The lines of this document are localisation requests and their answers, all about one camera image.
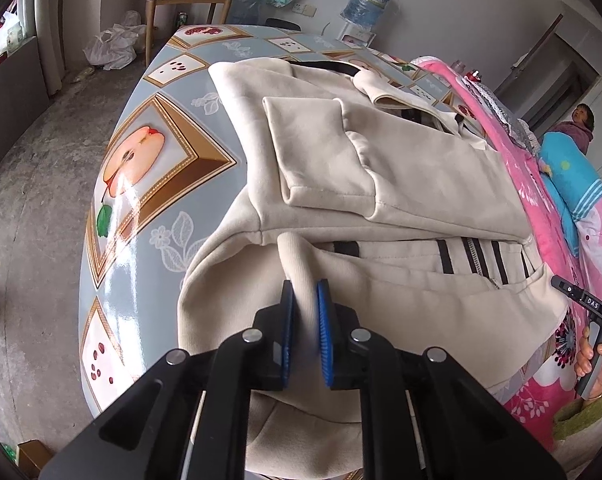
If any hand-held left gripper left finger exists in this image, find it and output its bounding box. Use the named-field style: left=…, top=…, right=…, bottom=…
left=38, top=280, right=297, bottom=480

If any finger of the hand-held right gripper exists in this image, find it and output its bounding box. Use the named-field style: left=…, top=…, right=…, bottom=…
left=551, top=275, right=602, bottom=338

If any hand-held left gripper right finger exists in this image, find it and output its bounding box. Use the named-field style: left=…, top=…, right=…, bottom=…
left=316, top=279, right=566, bottom=480

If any beige zip jacket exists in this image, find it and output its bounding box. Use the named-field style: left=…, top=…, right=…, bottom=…
left=177, top=57, right=584, bottom=480

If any person's right forearm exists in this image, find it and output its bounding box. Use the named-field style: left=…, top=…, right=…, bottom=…
left=553, top=375, right=602, bottom=443

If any person's right hand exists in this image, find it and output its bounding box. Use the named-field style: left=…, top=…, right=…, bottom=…
left=575, top=324, right=602, bottom=377

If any pink floral blanket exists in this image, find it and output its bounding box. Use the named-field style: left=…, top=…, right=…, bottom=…
left=413, top=57, right=602, bottom=456

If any blue striped pillow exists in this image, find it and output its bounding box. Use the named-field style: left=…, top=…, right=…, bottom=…
left=537, top=131, right=602, bottom=258

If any grey lace cloth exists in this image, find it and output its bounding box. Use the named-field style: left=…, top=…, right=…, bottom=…
left=461, top=72, right=542, bottom=153

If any grey door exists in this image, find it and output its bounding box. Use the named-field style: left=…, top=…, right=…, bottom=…
left=493, top=0, right=602, bottom=136

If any brown cardboard box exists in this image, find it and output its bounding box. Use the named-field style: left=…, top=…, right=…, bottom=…
left=17, top=440, right=54, bottom=473

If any white water dispenser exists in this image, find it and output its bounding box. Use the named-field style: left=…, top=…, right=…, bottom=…
left=340, top=25, right=377, bottom=47

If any empty clear water jug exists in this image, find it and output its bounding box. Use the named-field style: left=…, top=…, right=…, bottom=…
left=231, top=0, right=267, bottom=26

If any white plastic bag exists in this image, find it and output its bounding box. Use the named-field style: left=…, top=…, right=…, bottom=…
left=84, top=10, right=148, bottom=71

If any low black cabinet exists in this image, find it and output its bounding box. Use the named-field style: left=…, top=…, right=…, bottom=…
left=0, top=37, right=49, bottom=186

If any grey curtain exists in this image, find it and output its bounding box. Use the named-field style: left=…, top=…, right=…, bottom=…
left=21, top=0, right=104, bottom=96

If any white printed bag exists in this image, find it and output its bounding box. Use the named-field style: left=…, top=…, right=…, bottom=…
left=4, top=25, right=24, bottom=56

